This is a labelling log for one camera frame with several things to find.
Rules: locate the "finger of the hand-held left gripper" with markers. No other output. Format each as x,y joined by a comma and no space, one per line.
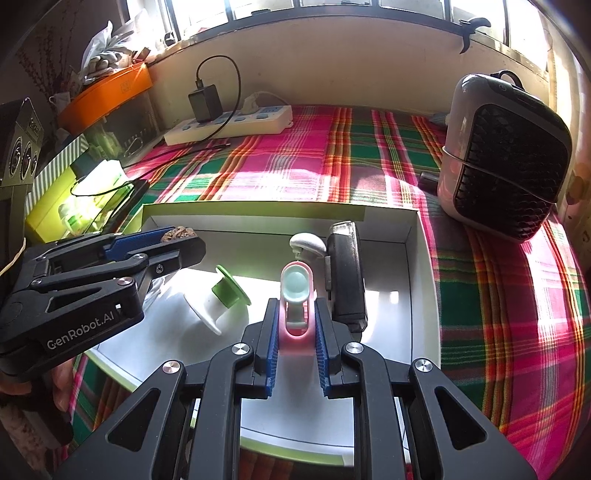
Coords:
175,256
129,244

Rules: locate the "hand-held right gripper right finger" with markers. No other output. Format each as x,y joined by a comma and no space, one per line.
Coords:
323,355

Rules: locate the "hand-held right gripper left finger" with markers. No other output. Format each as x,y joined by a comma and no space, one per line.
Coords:
272,350

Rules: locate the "brown walnut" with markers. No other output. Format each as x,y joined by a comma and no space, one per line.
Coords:
178,233

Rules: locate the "green and white spool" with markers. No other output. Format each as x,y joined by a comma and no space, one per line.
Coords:
221,295

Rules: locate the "pink clip with mint pad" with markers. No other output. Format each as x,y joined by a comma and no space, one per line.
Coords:
298,295

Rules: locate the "white and green cardboard box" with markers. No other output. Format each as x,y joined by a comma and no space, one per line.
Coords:
383,323

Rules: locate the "black rectangular device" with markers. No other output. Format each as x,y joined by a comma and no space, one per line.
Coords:
346,277

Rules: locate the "grey mushroom-shaped knob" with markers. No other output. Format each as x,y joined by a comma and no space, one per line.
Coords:
307,243

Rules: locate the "black phone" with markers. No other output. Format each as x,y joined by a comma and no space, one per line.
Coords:
124,207

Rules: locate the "clear plastic tissue pack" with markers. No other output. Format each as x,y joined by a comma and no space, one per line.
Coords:
92,184

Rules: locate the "lime yellow box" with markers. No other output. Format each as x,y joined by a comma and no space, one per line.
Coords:
51,212

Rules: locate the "green striped white box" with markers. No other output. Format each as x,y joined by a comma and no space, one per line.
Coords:
60,159

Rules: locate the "clear glass tank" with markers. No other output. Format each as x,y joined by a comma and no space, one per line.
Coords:
115,129

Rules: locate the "white power strip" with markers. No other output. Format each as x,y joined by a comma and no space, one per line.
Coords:
231,124

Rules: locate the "grey printed carton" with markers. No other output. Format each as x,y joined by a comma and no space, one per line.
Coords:
21,143

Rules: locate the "orange box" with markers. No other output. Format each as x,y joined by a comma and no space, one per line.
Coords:
106,94

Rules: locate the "black charger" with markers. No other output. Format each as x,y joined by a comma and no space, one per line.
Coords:
205,104

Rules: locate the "white power plug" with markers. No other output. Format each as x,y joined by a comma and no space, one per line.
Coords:
253,102

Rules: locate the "pile of plastic bags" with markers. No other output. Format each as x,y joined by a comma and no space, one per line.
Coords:
106,50

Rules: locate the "small black object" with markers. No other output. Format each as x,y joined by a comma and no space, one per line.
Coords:
427,180

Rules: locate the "dried branches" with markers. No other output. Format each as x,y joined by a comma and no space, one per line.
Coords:
41,60

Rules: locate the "grey portable fan heater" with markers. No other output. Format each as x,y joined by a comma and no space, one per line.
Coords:
503,157

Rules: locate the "window with black bars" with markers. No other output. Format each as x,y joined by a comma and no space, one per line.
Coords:
323,4

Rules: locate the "heart-printed curtain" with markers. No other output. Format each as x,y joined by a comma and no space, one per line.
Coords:
561,92

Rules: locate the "black window hook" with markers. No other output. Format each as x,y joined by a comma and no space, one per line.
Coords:
471,27

